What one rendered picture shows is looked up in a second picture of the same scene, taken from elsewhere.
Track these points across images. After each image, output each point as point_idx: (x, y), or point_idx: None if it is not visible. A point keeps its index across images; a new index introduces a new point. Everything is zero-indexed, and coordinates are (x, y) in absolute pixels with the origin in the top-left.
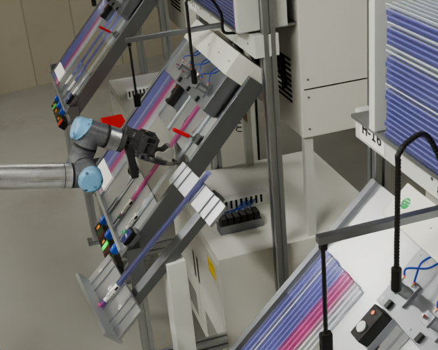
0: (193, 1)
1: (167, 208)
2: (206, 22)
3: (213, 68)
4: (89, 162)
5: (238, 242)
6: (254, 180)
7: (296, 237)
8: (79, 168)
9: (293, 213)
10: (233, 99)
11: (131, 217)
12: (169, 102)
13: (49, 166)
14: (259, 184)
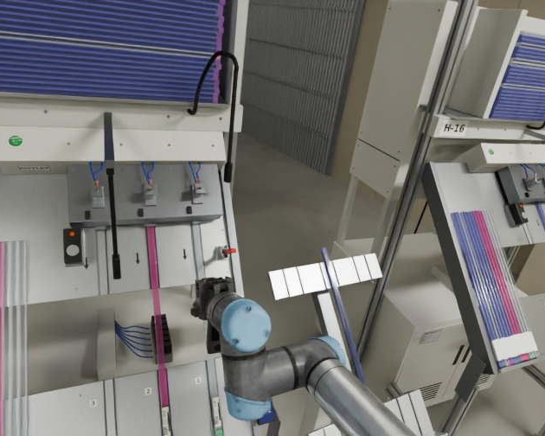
0: None
1: None
2: None
3: (168, 168)
4: (304, 343)
5: (191, 348)
6: (44, 323)
7: None
8: (330, 353)
9: (149, 302)
10: (228, 187)
11: (196, 417)
12: (82, 258)
13: (357, 382)
14: (60, 320)
